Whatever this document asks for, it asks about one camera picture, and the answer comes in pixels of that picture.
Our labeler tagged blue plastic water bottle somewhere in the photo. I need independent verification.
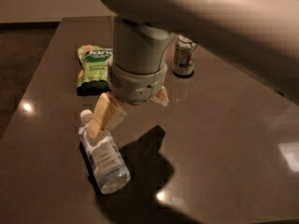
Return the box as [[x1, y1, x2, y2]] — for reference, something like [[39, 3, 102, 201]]
[[78, 109, 131, 194]]

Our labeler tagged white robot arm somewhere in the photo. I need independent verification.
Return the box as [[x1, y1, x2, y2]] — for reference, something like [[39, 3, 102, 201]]
[[101, 0, 299, 105]]

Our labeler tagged green white soda can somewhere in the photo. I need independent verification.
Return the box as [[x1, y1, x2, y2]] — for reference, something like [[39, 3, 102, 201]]
[[173, 35, 197, 77]]

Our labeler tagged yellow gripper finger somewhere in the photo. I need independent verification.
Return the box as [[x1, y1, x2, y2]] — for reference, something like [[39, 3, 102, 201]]
[[150, 87, 169, 106], [87, 91, 127, 140]]

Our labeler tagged green snack bag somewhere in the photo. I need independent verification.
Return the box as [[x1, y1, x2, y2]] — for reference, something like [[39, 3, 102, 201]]
[[77, 45, 113, 94]]

